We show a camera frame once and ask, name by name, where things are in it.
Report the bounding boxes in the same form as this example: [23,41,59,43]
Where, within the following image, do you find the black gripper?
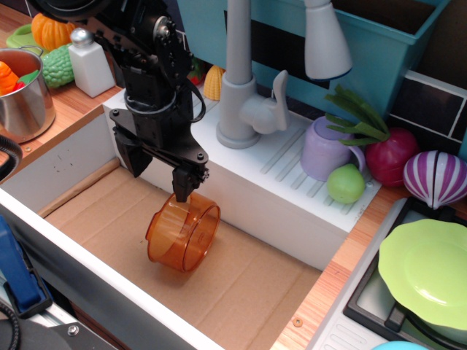
[109,95,209,203]

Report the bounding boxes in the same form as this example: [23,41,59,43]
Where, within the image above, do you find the transparent orange plastic pot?
[145,192,220,273]

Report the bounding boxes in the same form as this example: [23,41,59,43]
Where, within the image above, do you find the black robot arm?
[31,1,209,202]

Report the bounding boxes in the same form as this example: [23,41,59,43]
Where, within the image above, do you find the white toy sink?
[1,88,389,349]

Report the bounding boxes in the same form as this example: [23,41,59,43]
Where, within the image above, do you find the silver metal pot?
[1,48,56,144]

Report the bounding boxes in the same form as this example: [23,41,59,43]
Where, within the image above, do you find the cardboard sheet in sink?
[39,160,320,349]

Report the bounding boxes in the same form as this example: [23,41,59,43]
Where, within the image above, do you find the grey toy faucet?
[216,1,352,149]

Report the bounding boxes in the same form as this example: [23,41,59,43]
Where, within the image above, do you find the yellow toy corn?
[203,65,225,101]

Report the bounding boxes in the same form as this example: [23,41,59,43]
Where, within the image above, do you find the red toy strawberry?
[188,57,207,85]

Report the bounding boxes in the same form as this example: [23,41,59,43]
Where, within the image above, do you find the white salt shaker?
[69,28,115,98]

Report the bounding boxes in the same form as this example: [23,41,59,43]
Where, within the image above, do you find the green bumpy toy gourd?
[42,44,74,88]

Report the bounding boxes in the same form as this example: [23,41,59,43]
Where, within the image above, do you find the lilac plastic cup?
[300,117,366,182]

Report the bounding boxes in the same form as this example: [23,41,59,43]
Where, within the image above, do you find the orange toy pumpkin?
[31,14,76,51]

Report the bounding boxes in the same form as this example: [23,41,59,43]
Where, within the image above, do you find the orange toy carrot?
[0,61,19,96]

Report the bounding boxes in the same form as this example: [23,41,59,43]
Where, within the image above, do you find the blue clamp block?
[1,217,53,319]

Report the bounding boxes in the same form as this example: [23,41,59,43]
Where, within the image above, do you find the green toy pear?
[326,164,366,204]

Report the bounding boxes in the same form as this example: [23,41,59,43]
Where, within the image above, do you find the light green plastic plate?
[6,24,49,56]

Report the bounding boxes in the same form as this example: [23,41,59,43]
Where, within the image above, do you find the red toy radish green leaves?
[325,85,420,187]

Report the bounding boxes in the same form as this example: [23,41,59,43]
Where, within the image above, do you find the toy stove top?
[309,198,466,349]

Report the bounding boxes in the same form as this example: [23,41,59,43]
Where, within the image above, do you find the teal plastic bin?
[177,0,453,123]

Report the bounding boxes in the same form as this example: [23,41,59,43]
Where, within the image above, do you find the purple striped toy onion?
[403,151,466,210]

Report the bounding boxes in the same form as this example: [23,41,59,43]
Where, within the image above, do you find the light blue plastic bowl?
[372,341,428,350]

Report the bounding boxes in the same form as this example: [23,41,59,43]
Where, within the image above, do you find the black cable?
[0,133,24,182]

